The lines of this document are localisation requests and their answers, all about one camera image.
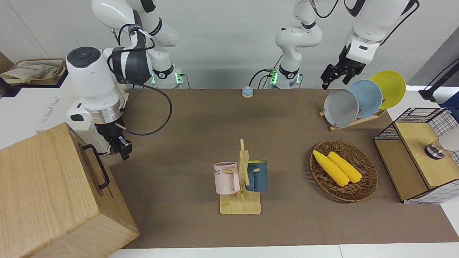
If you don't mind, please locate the dark blue mug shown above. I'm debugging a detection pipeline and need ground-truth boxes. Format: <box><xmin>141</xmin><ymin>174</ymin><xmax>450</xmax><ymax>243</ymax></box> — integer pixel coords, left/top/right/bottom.
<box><xmin>246</xmin><ymin>160</ymin><xmax>268</xmax><ymax>192</ymax></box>

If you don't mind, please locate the light wooden drawer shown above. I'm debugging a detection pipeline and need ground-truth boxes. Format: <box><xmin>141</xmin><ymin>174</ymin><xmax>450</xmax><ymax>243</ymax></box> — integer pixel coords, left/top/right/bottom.
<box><xmin>67</xmin><ymin>124</ymin><xmax>140</xmax><ymax>237</ymax></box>

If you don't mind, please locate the black metal drawer handle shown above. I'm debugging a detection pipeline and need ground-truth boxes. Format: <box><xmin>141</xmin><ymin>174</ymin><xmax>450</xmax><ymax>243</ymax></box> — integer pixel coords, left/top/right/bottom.
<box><xmin>82</xmin><ymin>144</ymin><xmax>110</xmax><ymax>190</ymax></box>

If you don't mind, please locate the yellow plate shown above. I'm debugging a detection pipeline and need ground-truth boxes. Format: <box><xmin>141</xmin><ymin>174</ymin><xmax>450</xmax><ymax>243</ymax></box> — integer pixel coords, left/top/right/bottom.
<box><xmin>370</xmin><ymin>70</ymin><xmax>407</xmax><ymax>110</ymax></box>

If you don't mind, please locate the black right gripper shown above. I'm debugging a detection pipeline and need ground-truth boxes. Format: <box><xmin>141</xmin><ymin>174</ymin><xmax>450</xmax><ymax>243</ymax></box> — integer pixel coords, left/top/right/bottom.
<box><xmin>95</xmin><ymin>121</ymin><xmax>133</xmax><ymax>161</ymax></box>

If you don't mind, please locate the white silver cylindrical device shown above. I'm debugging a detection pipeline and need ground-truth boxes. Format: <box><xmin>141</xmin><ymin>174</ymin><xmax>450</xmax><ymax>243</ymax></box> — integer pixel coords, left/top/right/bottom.
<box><xmin>425</xmin><ymin>125</ymin><xmax>459</xmax><ymax>160</ymax></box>

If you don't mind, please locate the tray with cloth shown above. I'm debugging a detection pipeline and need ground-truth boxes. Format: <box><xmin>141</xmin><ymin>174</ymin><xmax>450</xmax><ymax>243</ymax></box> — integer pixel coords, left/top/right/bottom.
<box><xmin>0</xmin><ymin>58</ymin><xmax>68</xmax><ymax>86</ymax></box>

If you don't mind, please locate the round brown wicker basket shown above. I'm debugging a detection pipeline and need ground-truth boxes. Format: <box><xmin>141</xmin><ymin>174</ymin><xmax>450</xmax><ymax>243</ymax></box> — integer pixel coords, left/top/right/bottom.
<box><xmin>310</xmin><ymin>140</ymin><xmax>379</xmax><ymax>203</ymax></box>

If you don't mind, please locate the black stand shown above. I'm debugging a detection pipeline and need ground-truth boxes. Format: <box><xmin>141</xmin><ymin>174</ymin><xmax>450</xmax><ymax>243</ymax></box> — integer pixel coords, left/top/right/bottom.
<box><xmin>419</xmin><ymin>59</ymin><xmax>459</xmax><ymax>101</ymax></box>

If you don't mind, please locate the light wooden cabinet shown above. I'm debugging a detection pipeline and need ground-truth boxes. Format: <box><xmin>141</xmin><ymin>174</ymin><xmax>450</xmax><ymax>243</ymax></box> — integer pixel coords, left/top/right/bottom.
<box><xmin>0</xmin><ymin>123</ymin><xmax>140</xmax><ymax>258</ymax></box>

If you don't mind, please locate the pink mug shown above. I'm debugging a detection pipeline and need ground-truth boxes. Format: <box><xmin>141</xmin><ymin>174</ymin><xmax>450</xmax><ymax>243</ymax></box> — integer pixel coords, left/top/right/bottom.
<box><xmin>213</xmin><ymin>162</ymin><xmax>240</xmax><ymax>195</ymax></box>

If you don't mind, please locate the wooden mug rack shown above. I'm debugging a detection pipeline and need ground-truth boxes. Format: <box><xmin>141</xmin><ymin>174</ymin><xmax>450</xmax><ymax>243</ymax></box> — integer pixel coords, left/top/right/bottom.
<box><xmin>219</xmin><ymin>139</ymin><xmax>261</xmax><ymax>215</ymax></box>

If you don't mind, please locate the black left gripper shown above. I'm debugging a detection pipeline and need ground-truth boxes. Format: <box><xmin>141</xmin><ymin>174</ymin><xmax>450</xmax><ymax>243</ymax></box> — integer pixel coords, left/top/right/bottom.
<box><xmin>320</xmin><ymin>45</ymin><xmax>367</xmax><ymax>90</ymax></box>

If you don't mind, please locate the wooden plate rack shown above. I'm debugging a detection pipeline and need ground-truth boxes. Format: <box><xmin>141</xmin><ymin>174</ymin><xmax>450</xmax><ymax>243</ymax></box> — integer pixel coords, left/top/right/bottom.
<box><xmin>319</xmin><ymin>107</ymin><xmax>388</xmax><ymax>132</ymax></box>

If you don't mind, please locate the grey plate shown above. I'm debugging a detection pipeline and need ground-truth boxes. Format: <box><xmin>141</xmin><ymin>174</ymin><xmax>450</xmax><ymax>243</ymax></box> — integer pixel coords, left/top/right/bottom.
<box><xmin>323</xmin><ymin>89</ymin><xmax>359</xmax><ymax>128</ymax></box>

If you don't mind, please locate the yellow corn cob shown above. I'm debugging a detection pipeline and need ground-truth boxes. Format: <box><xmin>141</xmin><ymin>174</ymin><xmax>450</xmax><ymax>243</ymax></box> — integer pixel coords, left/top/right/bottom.
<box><xmin>327</xmin><ymin>151</ymin><xmax>363</xmax><ymax>183</ymax></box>
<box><xmin>313</xmin><ymin>150</ymin><xmax>350</xmax><ymax>187</ymax></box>

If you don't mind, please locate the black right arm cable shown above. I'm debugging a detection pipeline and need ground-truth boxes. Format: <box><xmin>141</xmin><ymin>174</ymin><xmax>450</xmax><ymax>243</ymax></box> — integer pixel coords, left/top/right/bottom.
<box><xmin>108</xmin><ymin>23</ymin><xmax>173</xmax><ymax>137</ymax></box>

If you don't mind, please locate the wire and wood shelf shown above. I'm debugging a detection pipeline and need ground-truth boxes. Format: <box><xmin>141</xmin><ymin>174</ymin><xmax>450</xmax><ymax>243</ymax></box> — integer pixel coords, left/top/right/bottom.
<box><xmin>374</xmin><ymin>107</ymin><xmax>459</xmax><ymax>205</ymax></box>

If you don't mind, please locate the light blue plate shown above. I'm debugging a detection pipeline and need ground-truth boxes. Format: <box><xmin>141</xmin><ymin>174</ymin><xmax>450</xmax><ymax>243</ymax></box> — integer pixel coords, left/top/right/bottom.
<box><xmin>347</xmin><ymin>79</ymin><xmax>383</xmax><ymax>119</ymax></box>

